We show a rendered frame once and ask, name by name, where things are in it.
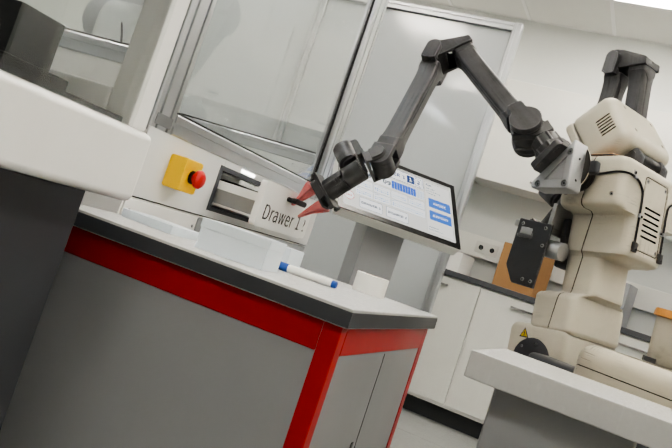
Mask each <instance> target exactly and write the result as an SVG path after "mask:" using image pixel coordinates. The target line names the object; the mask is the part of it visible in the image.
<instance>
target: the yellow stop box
mask: <svg viewBox="0 0 672 448"><path fill-rule="evenodd" d="M203 166H204V165H203V164H201V163H199V162H197V161H194V160H192V159H189V158H187V157H184V156H180V155H177V154H172V155H171V158H170V161H169V164H168V167H167V169H166V172H165V175H164V178H163V181H162V185H163V186H166V187H169V188H172V189H175V190H178V191H181V192H184V193H187V194H190V195H193V194H194V193H195V190H196V188H194V187H193V186H192V182H191V178H192V175H193V174H195V172H197V171H199V170H201V171H202V169H203Z"/></svg>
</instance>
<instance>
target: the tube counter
mask: <svg viewBox="0 0 672 448"><path fill-rule="evenodd" d="M382 185H384V186H386V187H389V188H392V189H394V190H397V191H400V192H402V193H405V194H408V195H410V196H413V197H416V198H418V199H421V200H424V192H423V191H420V190H418V189H415V188H412V187H410V186H407V185H404V184H402V183H399V182H396V181H394V180H391V179H389V178H388V179H382ZM424 201H425V200H424Z"/></svg>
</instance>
